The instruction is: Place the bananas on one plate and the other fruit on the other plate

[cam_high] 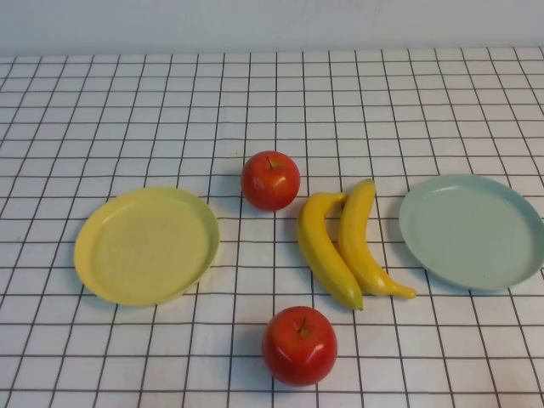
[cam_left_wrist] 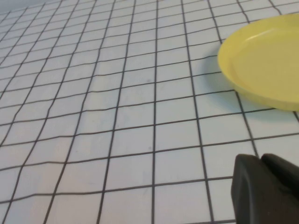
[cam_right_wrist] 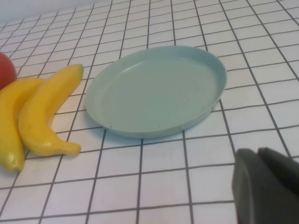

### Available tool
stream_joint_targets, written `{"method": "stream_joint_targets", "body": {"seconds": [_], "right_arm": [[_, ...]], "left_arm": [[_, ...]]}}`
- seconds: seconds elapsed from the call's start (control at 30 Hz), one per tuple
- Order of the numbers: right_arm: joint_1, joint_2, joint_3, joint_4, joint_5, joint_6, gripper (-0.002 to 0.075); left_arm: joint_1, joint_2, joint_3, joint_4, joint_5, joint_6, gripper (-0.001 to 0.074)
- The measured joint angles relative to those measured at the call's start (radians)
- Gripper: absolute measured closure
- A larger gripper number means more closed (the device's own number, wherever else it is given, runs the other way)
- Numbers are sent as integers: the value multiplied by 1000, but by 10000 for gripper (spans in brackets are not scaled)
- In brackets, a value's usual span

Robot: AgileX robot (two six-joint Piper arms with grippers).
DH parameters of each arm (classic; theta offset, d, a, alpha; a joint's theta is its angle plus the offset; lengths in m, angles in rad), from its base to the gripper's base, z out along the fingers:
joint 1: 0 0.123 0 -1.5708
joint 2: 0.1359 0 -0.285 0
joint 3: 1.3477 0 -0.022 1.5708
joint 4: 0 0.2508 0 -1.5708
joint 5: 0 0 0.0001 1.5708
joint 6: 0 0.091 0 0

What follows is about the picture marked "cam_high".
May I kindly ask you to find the red apple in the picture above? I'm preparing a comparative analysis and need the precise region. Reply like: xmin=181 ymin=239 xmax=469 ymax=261
xmin=240 ymin=150 xmax=302 ymax=213
xmin=261 ymin=305 xmax=339 ymax=388

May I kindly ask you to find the yellow banana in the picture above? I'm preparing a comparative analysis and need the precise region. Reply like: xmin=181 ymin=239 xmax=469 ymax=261
xmin=296 ymin=191 xmax=365 ymax=312
xmin=337 ymin=178 xmax=418 ymax=300

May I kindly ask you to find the yellow round plate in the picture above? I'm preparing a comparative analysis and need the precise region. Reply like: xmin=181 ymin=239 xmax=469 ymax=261
xmin=73 ymin=186 xmax=221 ymax=308

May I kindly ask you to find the pale blue-green round plate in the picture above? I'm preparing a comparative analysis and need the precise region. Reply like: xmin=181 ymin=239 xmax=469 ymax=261
xmin=398 ymin=173 xmax=544 ymax=292

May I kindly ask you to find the white grid-patterned tablecloth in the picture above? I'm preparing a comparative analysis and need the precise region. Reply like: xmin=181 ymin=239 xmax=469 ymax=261
xmin=0 ymin=46 xmax=544 ymax=408

